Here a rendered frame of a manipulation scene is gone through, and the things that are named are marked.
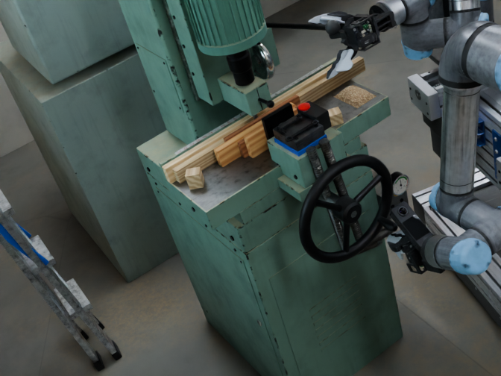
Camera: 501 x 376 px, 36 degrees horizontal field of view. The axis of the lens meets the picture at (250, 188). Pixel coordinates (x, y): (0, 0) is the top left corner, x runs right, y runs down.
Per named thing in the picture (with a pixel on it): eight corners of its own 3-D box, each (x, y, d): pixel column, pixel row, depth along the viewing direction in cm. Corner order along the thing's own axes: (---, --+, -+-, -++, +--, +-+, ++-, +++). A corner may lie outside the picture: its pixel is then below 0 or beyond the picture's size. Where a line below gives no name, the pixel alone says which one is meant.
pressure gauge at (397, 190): (395, 204, 218) (391, 182, 213) (385, 199, 221) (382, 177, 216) (411, 193, 220) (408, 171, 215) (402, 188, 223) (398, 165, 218)
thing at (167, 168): (171, 184, 201) (165, 168, 198) (167, 181, 203) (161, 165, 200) (346, 77, 221) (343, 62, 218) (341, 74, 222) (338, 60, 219)
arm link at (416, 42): (446, 59, 200) (442, 20, 193) (402, 63, 203) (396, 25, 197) (446, 44, 206) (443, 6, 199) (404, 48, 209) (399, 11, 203)
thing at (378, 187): (389, 221, 224) (385, 199, 219) (361, 203, 233) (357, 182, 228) (411, 205, 226) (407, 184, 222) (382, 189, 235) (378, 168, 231)
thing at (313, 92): (180, 183, 200) (175, 171, 198) (177, 180, 202) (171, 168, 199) (365, 69, 221) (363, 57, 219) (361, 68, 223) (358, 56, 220)
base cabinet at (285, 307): (300, 418, 244) (244, 257, 201) (205, 321, 286) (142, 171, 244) (405, 336, 258) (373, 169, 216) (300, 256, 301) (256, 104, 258)
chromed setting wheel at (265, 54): (272, 87, 215) (262, 48, 207) (247, 74, 224) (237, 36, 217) (281, 82, 216) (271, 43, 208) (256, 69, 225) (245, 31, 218)
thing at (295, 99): (231, 156, 204) (226, 139, 201) (228, 154, 205) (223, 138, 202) (303, 112, 212) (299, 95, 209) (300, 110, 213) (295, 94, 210)
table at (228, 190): (232, 248, 185) (225, 230, 181) (170, 197, 207) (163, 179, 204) (417, 125, 205) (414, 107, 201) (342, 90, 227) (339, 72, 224)
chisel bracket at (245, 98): (253, 121, 200) (245, 94, 195) (224, 104, 211) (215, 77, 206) (276, 108, 203) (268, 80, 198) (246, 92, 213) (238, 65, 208)
